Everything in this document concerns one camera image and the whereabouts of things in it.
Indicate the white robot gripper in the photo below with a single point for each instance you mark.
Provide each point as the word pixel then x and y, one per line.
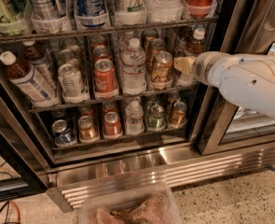
pixel 202 67

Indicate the tea bottle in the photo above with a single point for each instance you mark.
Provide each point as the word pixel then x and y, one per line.
pixel 182 38
pixel 194 48
pixel 27 78
pixel 38 56

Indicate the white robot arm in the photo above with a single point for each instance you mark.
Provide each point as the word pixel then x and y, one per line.
pixel 246 80

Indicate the clear water bottle middle shelf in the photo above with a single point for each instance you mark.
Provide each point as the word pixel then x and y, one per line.
pixel 133 68

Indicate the clear water bottle shelf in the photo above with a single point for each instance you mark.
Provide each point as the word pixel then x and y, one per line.
pixel 133 68
pixel 134 118

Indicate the green can bottom shelf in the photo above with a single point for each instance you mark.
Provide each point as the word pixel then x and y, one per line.
pixel 156 119

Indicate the clear bottle top shelf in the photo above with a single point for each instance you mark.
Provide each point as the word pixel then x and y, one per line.
pixel 163 10

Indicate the clear water bottle bottom shelf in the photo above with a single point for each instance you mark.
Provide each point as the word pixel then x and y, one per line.
pixel 134 118

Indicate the white orange bottle top shelf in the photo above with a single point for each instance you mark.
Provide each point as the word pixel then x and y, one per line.
pixel 129 12

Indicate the blue white can top shelf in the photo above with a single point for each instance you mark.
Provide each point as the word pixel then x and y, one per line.
pixel 91 14

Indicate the silver can middle shelf front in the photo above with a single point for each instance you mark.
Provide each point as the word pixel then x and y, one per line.
pixel 73 86

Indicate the silver can shelf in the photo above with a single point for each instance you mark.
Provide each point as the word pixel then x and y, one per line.
pixel 70 50
pixel 73 86
pixel 50 16

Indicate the silver can middle shelf rear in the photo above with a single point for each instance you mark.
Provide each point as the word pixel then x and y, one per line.
pixel 70 50

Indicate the blue can bottom shelf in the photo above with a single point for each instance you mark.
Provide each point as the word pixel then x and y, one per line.
pixel 64 135

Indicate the silver can top shelf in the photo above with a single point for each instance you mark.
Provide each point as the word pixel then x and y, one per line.
pixel 50 16

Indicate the fridge vent grille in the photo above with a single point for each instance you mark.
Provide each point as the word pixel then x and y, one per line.
pixel 176 166

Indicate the green bottle top shelf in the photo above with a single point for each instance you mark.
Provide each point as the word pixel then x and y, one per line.
pixel 14 17

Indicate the fridge door left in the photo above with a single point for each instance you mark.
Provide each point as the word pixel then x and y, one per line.
pixel 22 172

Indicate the gold can middle front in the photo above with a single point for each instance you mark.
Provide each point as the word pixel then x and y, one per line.
pixel 160 74

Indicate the gold can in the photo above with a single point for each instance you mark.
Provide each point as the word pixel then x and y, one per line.
pixel 88 133
pixel 177 116
pixel 147 36
pixel 160 74
pixel 155 45

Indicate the gold can bottom right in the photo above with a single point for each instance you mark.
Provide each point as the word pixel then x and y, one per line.
pixel 177 116

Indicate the gold can middle rear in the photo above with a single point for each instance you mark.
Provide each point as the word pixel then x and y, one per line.
pixel 147 36

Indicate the red cola can front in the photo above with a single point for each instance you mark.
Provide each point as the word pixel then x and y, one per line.
pixel 105 76

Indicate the red cola can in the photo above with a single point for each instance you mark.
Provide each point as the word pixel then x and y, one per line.
pixel 98 40
pixel 101 52
pixel 105 76

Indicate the red cola can rear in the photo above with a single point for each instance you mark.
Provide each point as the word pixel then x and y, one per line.
pixel 98 40

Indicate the red can bottom front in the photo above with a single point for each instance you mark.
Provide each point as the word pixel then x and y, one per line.
pixel 112 124

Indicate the gold can bottom left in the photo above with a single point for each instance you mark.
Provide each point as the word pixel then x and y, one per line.
pixel 88 133

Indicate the clear plastic container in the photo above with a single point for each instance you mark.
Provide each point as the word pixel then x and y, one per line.
pixel 153 204

